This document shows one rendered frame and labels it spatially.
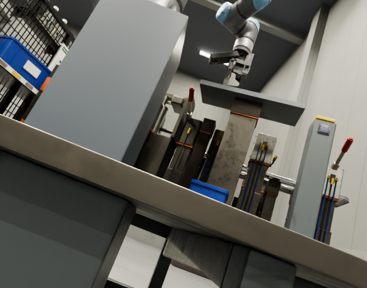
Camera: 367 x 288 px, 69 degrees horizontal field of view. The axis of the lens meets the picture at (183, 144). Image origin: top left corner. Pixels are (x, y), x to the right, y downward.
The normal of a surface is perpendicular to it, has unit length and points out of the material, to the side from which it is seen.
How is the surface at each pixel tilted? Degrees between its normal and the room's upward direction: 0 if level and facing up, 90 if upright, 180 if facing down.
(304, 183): 90
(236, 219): 90
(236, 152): 90
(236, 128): 90
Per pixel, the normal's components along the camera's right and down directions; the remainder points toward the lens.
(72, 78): 0.13, -0.28
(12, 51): 0.90, 0.23
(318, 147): -0.14, -0.37
